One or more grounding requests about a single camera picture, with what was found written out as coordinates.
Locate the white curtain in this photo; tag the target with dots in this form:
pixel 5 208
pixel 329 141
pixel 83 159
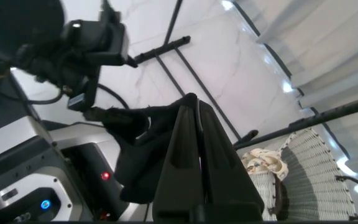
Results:
pixel 337 37

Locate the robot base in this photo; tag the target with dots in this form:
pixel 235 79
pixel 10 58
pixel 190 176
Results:
pixel 17 137

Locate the cream printed garment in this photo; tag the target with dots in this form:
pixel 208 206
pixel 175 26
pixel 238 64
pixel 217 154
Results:
pixel 263 163

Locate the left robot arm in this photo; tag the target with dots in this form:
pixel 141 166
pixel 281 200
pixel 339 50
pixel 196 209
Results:
pixel 20 25

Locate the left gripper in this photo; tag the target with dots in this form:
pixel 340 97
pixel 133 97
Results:
pixel 73 77

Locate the black clothes rack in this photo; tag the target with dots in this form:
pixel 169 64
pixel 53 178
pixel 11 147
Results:
pixel 337 114

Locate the white laundry basket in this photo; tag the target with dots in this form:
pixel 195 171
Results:
pixel 315 174

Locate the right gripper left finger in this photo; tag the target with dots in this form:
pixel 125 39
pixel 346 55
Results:
pixel 179 174

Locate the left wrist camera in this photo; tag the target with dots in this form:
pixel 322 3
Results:
pixel 104 40

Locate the black garment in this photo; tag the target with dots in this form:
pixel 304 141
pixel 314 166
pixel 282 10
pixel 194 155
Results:
pixel 141 161

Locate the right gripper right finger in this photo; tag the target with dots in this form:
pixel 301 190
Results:
pixel 225 174

